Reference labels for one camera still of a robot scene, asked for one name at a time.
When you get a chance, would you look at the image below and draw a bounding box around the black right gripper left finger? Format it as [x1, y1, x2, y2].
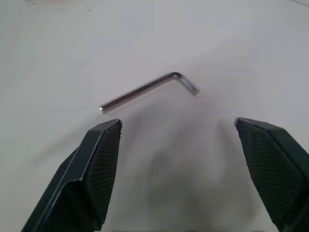
[20, 118, 124, 232]

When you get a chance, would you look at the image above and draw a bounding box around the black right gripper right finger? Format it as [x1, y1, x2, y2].
[234, 117, 309, 232]

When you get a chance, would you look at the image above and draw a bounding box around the silver metal hex key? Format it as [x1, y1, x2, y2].
[98, 71, 200, 115]

